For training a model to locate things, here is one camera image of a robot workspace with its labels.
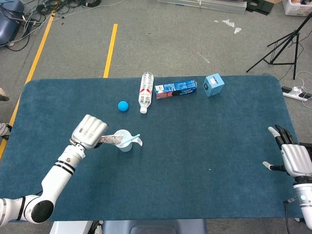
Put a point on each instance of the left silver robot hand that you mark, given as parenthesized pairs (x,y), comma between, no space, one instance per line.
(89,131)

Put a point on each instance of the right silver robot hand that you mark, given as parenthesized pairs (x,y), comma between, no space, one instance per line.
(297,158)

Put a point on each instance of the floral white toothpaste tube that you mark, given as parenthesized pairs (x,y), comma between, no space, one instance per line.
(112,139)

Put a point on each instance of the light blue toothbrush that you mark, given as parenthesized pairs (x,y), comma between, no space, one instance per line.
(133,138)

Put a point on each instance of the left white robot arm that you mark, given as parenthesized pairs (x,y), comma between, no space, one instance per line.
(58,178)

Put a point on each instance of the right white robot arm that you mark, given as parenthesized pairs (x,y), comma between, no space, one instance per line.
(306,209)

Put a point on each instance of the white robot base panel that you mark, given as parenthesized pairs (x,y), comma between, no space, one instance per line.
(68,228)

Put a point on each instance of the blue foam ball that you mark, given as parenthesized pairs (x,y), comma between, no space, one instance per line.
(123,106)

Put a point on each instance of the white power strip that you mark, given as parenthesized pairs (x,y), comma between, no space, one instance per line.
(296,93)

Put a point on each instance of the clear plastic water bottle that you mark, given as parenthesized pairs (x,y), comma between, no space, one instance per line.
(146,92)

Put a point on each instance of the brown shoe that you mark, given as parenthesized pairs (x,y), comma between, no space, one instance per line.
(3,97)

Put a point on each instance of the blue pink cookie box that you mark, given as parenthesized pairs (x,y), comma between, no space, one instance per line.
(175,89)

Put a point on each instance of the blue felt table cover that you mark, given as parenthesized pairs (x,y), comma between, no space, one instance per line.
(195,146)

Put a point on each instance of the light blue cube box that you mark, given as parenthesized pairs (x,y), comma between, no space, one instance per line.
(213,85)

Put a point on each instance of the grey blue robot torso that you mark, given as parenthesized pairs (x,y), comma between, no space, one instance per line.
(156,226)

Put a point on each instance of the black tripod stand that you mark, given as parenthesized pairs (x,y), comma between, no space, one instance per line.
(296,34)

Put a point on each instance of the dark blue machine base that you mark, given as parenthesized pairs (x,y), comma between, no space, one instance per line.
(8,26)

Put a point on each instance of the crumpled white paper scrap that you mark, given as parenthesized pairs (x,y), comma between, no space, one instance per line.
(228,22)
(237,30)

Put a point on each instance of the white plastic basket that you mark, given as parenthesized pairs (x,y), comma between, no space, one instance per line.
(296,9)

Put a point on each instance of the long aluminium profile stack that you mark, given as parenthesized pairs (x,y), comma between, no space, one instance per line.
(202,5)

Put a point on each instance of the black plastic bracket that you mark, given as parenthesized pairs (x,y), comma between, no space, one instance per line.
(259,7)

